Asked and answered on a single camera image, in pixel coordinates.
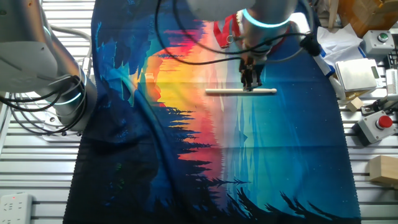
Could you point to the silver digital scale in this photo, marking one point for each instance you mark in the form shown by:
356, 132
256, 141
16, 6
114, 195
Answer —
354, 74

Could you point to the white and blue plastic bag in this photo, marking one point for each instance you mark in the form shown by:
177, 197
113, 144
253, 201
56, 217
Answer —
340, 45

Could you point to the white power strip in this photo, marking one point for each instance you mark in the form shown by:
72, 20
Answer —
15, 208

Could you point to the large wooden block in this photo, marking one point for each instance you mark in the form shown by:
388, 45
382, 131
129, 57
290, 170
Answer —
385, 169

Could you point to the white ridged device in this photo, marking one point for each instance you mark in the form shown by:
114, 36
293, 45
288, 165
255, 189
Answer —
392, 81

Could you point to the red drum with white skin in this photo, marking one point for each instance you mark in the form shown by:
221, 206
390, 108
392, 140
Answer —
239, 21

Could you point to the black metal clamp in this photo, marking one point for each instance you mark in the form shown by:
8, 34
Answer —
381, 105

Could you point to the grey box with green button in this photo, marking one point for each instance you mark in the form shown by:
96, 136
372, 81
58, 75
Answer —
377, 42

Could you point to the grey box with red button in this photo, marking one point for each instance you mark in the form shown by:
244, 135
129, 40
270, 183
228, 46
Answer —
371, 129

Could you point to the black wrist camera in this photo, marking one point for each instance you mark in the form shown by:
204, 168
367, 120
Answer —
310, 45

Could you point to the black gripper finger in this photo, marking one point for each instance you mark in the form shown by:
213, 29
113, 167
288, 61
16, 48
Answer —
257, 79
246, 81

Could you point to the pale wooden drumstick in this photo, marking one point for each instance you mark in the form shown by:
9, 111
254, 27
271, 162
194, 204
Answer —
227, 91

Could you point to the small wooden block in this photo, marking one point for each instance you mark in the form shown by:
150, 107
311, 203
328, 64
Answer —
354, 104

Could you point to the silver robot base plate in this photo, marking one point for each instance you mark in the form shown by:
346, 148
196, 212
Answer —
51, 124

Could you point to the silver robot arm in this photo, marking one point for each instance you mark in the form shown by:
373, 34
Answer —
28, 59

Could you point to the colourful landscape print cloth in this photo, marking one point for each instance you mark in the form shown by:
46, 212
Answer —
186, 140

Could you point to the wooden stick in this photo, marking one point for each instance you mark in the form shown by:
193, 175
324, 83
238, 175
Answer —
332, 9

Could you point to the brown cardboard box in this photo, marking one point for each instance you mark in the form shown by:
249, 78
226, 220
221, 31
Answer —
370, 14

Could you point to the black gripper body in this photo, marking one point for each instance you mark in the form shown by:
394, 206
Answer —
252, 64

